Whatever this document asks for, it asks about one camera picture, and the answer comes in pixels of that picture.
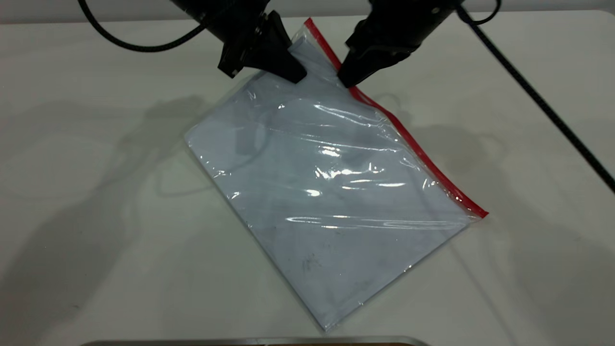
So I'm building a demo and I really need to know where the transparent zip bag red zipper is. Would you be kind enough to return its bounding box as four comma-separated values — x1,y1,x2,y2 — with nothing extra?
185,18,489,332

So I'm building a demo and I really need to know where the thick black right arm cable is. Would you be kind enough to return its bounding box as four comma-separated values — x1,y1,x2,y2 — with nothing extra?
454,2,615,194

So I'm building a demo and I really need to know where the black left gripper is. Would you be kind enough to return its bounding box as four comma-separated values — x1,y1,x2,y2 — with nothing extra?
171,0,307,84

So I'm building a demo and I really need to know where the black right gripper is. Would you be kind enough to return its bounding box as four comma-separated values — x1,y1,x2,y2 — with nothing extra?
338,0,464,88

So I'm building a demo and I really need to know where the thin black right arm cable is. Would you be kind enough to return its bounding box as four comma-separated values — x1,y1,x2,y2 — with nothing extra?
467,0,503,26

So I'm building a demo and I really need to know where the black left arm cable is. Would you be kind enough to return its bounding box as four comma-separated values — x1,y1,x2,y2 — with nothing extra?
77,0,208,52

